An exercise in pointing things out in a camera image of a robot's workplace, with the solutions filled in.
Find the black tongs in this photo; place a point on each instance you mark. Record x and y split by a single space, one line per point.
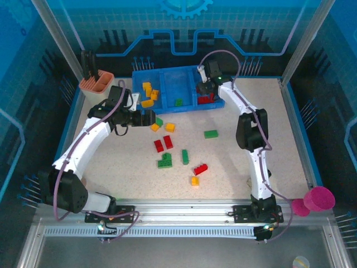
88 65

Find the small electronics board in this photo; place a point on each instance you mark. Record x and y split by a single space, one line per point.
104 230
263 233

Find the green long lego brick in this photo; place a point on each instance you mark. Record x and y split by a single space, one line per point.
211 134

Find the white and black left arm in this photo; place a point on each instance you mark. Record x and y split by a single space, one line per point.
83 142

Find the aluminium corner post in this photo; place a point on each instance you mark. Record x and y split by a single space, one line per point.
55 36
306 36

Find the green narrow lego brick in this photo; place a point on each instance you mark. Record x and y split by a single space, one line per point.
185 157

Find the large magenta cup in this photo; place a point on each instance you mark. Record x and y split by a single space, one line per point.
319 198

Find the blue three-compartment bin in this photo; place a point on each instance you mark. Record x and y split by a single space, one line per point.
170 83

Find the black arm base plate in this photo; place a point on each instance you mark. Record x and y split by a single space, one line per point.
242 213
122 213

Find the red stepped lego brick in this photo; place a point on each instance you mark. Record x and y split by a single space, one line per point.
200 169

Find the round multicoloured ball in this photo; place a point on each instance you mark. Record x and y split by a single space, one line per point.
301 262

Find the yellow square lego brick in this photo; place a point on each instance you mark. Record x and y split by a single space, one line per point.
169 127

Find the green two-stud brick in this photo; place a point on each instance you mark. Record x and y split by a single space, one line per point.
178 102

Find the small beige object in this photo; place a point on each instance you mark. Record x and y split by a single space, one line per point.
249 183

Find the aluminium table frame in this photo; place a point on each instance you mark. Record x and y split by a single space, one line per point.
181 208

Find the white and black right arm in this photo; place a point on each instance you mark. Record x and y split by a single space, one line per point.
258 173

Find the small yellow lego brick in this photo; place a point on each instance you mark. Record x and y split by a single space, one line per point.
155 128

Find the green L-shaped lego piece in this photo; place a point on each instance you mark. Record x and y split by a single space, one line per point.
165 161

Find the small magenta cup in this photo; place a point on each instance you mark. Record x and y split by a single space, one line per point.
299 208

